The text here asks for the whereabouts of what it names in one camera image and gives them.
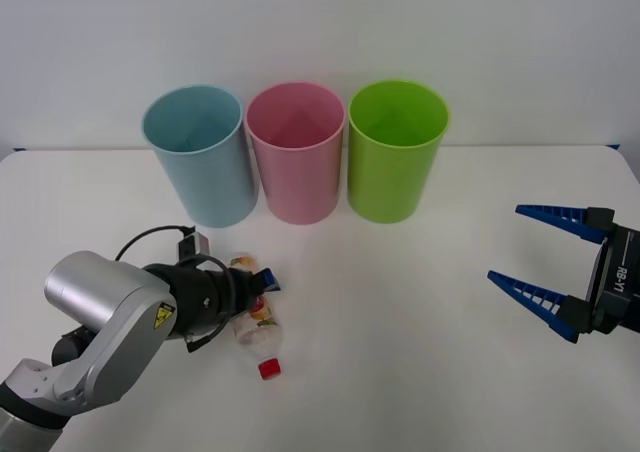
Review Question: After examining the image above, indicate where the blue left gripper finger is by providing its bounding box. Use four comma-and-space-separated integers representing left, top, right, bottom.
252, 267, 283, 296

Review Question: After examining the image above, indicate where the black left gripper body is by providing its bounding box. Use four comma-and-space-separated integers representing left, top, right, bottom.
207, 267, 262, 331

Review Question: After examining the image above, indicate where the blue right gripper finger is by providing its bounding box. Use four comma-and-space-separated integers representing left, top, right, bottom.
515, 203, 617, 247
486, 269, 595, 345

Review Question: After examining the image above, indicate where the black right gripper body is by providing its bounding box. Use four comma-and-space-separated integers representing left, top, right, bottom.
583, 221, 640, 336

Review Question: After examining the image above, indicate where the clear plastic bottle red cap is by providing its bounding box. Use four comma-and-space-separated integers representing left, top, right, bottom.
227, 252, 287, 383

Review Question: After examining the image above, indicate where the pink plastic bin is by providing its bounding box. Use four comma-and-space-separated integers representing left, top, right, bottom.
244, 81, 348, 226

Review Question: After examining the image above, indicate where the pale blue plastic bin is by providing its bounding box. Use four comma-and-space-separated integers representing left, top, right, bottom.
141, 84, 260, 229

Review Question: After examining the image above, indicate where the green plastic bin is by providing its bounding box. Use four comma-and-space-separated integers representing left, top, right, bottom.
347, 78, 453, 225

